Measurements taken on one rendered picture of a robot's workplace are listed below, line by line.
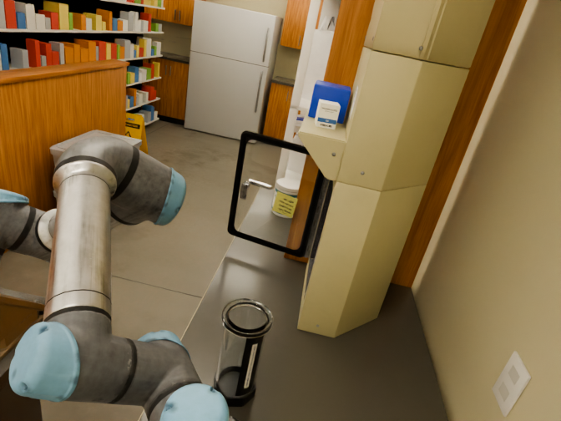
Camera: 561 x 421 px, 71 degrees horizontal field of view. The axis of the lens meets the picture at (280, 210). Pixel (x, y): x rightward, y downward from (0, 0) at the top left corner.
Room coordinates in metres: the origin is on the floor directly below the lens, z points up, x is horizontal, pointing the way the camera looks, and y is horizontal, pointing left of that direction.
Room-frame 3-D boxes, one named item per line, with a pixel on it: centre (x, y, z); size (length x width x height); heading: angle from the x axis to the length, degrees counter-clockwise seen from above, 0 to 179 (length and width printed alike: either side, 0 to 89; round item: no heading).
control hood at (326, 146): (1.06, -0.07, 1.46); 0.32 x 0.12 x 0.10; 177
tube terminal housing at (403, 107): (1.05, -0.25, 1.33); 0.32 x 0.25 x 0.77; 177
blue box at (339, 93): (1.14, -0.07, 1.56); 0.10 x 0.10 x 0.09; 87
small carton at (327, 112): (1.02, -0.07, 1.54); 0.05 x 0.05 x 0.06; 5
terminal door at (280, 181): (1.25, 0.03, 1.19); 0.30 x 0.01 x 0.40; 77
